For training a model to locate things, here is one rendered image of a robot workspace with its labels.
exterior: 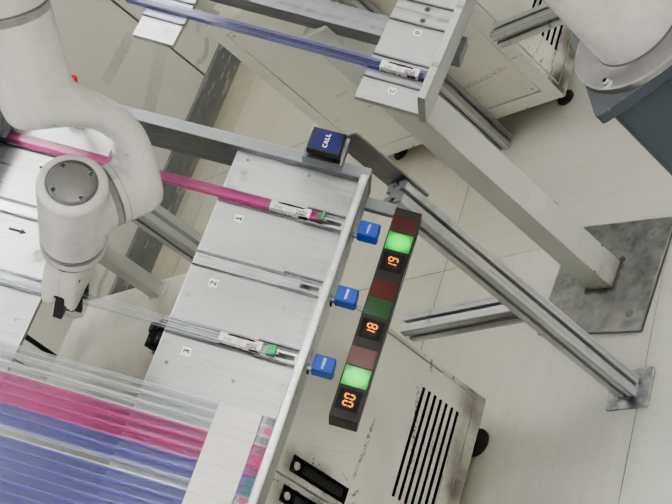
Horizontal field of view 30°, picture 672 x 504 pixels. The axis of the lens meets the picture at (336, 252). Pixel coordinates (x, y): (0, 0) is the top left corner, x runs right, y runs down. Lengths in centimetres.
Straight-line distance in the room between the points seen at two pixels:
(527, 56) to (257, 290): 117
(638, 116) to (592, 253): 82
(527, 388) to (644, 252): 34
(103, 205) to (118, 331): 95
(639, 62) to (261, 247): 58
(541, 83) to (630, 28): 124
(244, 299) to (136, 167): 32
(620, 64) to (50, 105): 69
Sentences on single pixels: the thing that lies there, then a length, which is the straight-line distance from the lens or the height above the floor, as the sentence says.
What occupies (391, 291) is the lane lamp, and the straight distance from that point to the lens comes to 176.
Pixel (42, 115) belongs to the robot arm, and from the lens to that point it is 145.
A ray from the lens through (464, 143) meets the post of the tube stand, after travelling 219.
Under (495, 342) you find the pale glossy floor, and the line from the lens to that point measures 260.
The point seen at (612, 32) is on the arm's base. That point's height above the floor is 77.
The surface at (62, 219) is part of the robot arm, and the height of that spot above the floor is 112.
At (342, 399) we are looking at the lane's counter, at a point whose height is 66.
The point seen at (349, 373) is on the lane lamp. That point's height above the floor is 66.
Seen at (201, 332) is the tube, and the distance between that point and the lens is 171.
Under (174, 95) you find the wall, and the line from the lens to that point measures 419.
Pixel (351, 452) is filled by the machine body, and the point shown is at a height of 34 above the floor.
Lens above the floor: 162
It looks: 30 degrees down
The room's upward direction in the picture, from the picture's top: 52 degrees counter-clockwise
